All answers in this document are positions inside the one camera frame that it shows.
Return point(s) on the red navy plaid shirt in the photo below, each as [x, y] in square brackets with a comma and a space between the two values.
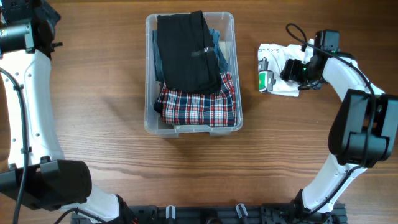
[214, 110]

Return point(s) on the black garment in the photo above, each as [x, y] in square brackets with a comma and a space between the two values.
[187, 53]

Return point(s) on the blue denim jeans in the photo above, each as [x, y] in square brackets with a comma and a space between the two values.
[222, 63]

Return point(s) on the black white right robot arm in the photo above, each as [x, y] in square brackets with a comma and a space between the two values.
[362, 134]

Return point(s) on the white pixel print t-shirt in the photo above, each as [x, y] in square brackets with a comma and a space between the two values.
[271, 62]

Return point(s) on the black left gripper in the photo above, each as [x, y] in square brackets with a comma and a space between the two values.
[51, 11]

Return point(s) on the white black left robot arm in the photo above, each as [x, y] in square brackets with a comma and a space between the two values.
[39, 176]

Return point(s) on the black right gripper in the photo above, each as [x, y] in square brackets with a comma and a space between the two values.
[293, 74]

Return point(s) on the clear plastic storage bin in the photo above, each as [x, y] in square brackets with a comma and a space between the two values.
[221, 21]

